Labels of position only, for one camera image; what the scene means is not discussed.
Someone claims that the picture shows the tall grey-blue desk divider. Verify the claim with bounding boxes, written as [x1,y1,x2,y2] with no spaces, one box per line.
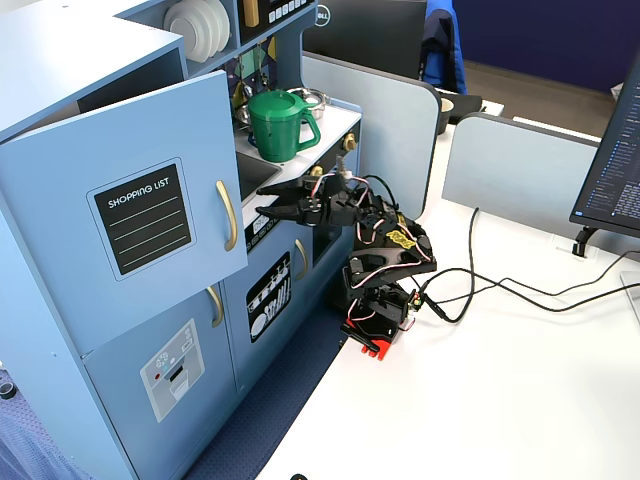
[301,53,444,221]

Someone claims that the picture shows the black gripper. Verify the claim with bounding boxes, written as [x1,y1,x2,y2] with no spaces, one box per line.
[254,175,371,227]

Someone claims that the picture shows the gold cabinet door handle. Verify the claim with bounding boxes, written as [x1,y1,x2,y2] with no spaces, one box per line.
[215,179,239,253]

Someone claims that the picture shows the black Dell monitor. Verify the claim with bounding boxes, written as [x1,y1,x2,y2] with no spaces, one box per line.
[302,0,429,81]

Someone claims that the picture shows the gold dishwasher door handle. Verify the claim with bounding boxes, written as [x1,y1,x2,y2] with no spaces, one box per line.
[293,238,310,282]

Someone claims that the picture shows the blue jacket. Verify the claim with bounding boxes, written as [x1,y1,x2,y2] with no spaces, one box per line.
[419,7,469,96]

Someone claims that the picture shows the black pot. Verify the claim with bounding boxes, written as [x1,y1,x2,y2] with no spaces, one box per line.
[438,92,485,135]

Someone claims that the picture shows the blue toy kitchen body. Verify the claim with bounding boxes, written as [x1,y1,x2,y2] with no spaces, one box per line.
[0,0,364,480]

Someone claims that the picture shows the blue shopping list cabinet door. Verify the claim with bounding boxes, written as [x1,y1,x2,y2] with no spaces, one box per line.
[0,69,250,359]

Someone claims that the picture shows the red table clamp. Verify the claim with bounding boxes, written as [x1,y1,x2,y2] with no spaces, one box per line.
[340,322,401,362]

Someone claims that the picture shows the dark toy sink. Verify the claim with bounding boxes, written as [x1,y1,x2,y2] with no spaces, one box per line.
[235,149,284,202]

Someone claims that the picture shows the gold fridge door handle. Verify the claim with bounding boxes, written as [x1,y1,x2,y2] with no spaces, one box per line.
[206,285,225,329]

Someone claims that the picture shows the monitor showing code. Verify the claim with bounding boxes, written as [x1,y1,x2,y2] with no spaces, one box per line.
[569,62,640,236]

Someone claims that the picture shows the hanging metal utensil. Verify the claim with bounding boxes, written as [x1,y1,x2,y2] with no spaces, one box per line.
[237,52,254,99]
[252,44,269,87]

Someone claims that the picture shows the white plate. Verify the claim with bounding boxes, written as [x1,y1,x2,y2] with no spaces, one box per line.
[163,2,202,64]
[184,0,222,57]
[209,0,233,49]

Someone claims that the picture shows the low grey-blue desk divider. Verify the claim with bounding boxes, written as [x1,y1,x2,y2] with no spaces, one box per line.
[442,112,601,234]

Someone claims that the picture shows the green plastic pitcher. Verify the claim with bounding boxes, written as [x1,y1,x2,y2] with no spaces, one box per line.
[248,89,322,162]

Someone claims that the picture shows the silver laptop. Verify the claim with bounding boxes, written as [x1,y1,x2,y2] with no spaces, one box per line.
[619,269,640,321]

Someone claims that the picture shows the black microwave panel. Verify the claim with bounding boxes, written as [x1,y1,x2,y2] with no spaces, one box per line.
[238,0,319,44]

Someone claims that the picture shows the black cable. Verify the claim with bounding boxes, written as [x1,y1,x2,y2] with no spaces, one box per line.
[424,249,640,301]
[419,207,481,325]
[427,282,640,314]

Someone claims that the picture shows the blue fridge door with dispenser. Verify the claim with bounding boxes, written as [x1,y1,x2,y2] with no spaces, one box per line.
[82,282,241,479]

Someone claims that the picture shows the blue oven door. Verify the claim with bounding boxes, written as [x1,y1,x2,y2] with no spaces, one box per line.
[304,219,359,321]

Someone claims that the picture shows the blue dishwasher door with sticker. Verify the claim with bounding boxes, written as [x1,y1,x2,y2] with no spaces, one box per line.
[219,234,314,396]

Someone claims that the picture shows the black monitor stand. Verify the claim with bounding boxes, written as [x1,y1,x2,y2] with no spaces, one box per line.
[572,225,609,259]

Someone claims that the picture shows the metal toy pot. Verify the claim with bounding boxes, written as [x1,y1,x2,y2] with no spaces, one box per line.
[284,87,331,121]

